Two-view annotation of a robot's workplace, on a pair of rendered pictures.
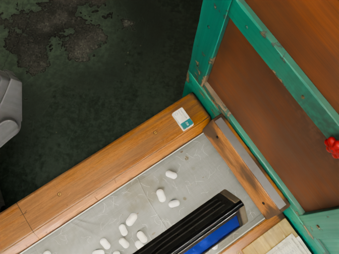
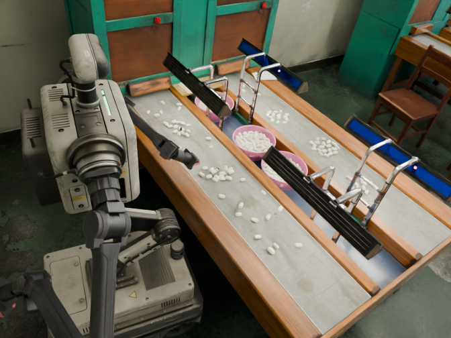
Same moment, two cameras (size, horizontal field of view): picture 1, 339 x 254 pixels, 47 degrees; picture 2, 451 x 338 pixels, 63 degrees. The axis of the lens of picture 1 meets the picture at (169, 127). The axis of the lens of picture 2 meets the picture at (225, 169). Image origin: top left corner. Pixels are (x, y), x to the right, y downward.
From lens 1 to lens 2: 1.92 m
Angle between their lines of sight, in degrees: 49
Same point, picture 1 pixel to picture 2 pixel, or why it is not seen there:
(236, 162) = (148, 85)
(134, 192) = (154, 123)
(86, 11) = not seen: outside the picture
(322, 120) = (149, 21)
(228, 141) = (139, 84)
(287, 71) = (133, 21)
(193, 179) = (151, 107)
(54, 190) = (147, 142)
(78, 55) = (31, 231)
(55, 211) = not seen: hidden behind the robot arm
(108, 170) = not seen: hidden behind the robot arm
